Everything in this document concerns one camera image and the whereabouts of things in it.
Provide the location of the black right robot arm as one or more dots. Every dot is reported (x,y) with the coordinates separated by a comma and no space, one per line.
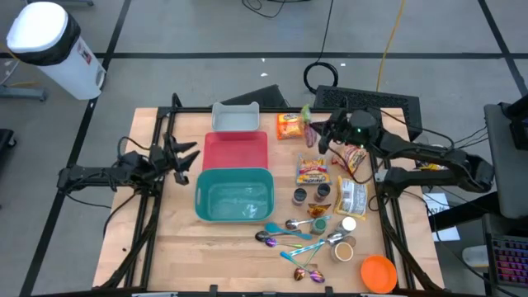
(433,154)

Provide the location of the red yellow ramen packet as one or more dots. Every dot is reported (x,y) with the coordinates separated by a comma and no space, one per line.
(352,158)

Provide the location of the black angled box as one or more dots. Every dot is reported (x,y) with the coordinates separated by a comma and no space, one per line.
(260,97)

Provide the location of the purple label spice jar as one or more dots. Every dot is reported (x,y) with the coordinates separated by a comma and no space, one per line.
(300,196)

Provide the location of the teal plastic bin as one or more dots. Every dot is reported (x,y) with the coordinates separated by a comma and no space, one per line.
(235,198)

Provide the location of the dark metal spoon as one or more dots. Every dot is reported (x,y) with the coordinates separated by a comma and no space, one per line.
(262,236)

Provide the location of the pink plastic bin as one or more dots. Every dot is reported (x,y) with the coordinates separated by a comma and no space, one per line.
(235,150)

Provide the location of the white lid spice jar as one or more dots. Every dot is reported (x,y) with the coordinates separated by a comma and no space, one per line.
(346,224)

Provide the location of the small brown round lid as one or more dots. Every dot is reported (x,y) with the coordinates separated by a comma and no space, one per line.
(351,241)

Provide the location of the white paper sheet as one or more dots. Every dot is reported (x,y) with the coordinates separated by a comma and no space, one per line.
(447,233)

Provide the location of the teal plastic spoon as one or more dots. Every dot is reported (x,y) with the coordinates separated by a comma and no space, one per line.
(273,227)

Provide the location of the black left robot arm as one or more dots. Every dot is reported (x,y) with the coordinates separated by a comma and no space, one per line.
(90,175)

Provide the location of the white trash bin black liner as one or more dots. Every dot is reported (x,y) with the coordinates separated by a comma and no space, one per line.
(53,41)

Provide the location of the orange spice jar black lid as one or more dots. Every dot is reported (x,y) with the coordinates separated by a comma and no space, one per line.
(322,192)

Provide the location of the small orange brown snack packet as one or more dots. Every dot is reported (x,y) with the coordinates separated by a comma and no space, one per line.
(318,210)

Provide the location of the purple iridescent spoon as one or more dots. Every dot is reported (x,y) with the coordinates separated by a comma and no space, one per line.
(270,242)

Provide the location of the white yellow ramen packet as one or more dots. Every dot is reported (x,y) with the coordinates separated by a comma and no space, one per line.
(350,198)

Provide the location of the yellow red snack packet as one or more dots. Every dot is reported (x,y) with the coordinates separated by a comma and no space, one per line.
(313,169)

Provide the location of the green oregano spice jar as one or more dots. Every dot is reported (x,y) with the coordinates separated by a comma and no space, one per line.
(318,226)

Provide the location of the black metal table frame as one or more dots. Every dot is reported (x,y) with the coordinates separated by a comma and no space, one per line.
(189,109)

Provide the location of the open jar tan contents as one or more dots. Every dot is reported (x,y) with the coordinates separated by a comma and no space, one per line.
(342,251)

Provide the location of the backlit computer keyboard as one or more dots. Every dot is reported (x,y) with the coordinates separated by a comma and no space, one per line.
(511,260)

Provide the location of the black desk equipment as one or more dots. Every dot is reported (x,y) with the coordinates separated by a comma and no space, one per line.
(517,132)

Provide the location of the orange plastic bowl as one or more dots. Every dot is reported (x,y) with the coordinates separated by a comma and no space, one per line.
(378,273)

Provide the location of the black chair base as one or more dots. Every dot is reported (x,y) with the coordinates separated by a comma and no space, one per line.
(6,138)

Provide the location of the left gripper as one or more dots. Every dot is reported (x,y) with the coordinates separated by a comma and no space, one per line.
(163,161)

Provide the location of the purple green snack packet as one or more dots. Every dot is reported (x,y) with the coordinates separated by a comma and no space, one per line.
(309,135)

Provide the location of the orange ramen noodle packet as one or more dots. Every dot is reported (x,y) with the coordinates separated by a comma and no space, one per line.
(288,128)

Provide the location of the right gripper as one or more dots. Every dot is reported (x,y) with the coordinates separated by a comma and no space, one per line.
(356,125)

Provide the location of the grey metal floor base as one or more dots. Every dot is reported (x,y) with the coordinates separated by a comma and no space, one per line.
(24,92)

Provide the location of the white computer mouse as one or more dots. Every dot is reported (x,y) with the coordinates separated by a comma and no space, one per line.
(476,256)

